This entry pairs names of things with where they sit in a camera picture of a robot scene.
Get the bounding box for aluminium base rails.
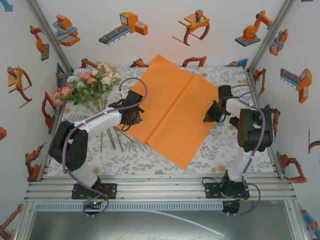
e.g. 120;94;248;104
23;174;297;202

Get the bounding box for floral print tablecloth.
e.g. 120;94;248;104
46;66;278;176

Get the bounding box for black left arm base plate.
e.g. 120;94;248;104
71;183;118;200

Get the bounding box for white slotted cable duct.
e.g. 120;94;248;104
33;201;224;211

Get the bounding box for orange wrapping paper sheet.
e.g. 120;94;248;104
121;54;218;170

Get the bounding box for black cable bracket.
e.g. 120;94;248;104
221;200;241;216

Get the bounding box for artificial pink white flower bunch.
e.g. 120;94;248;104
51;61;126;154

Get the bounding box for circuit board with green light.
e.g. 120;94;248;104
83;199;104;209

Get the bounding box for aluminium side rail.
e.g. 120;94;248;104
37;71;74;182
246;69;285;181

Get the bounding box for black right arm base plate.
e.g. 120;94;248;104
204;181;250;200

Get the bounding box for aluminium frame post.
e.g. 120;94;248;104
247;0;298;73
26;0;74;74

